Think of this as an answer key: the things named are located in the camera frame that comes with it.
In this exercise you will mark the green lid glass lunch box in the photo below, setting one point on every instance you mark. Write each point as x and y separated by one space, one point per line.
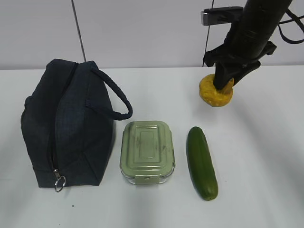
147 152

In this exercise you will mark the dark navy fabric lunch bag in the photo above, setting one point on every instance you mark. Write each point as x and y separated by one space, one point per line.
68 124

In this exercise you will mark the yellow squash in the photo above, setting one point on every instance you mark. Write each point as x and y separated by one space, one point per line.
212 96

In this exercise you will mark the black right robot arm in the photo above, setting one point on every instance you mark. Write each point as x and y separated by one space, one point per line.
259 18

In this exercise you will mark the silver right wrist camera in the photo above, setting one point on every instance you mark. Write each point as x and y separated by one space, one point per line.
222 15

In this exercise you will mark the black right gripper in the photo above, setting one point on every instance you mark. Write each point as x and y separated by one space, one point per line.
243 50

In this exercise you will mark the green cucumber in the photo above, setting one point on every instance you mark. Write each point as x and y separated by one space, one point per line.
200 165

